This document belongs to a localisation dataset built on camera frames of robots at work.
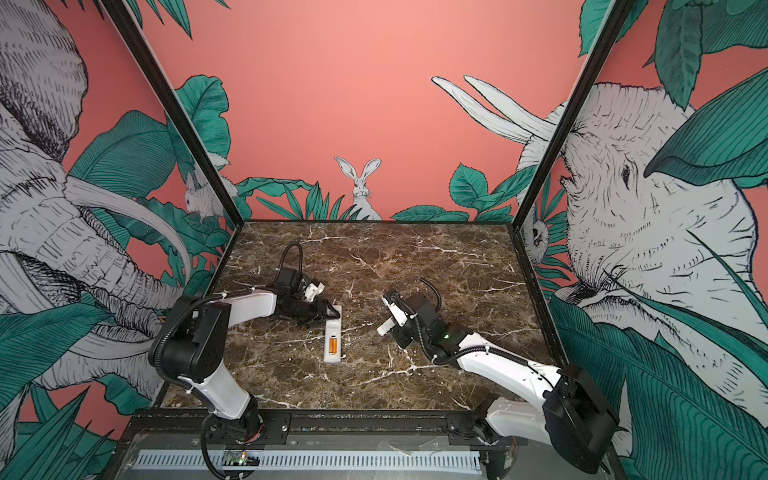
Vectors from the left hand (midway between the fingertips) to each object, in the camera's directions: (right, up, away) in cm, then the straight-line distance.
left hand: (334, 313), depth 91 cm
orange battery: (0, -9, -4) cm, 9 cm away
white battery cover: (+17, -2, -9) cm, 19 cm away
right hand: (+18, +1, -10) cm, 20 cm away
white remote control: (0, -7, -3) cm, 7 cm away
